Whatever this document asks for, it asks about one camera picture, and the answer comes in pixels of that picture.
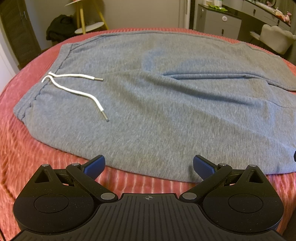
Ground grey sweatpants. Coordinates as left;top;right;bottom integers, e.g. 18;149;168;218
14;31;295;182

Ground red ribbed bedspread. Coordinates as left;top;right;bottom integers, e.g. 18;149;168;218
1;28;295;240

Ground dark wooden door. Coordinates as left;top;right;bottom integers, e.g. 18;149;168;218
1;0;41;68

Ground white fluffy chair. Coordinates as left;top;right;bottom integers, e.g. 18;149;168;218
249;24;295;55

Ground black bag on floor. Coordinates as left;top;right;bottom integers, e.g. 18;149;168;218
46;15;76;43

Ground yellow-legged side table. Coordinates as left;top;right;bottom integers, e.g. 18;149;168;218
65;1;109;35

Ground grey vanity desk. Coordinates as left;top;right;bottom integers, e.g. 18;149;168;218
241;1;291;31

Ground white tall air conditioner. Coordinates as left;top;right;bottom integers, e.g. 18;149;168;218
178;0;191;29

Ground white drawstring cord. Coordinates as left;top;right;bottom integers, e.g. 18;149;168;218
41;71;110;123

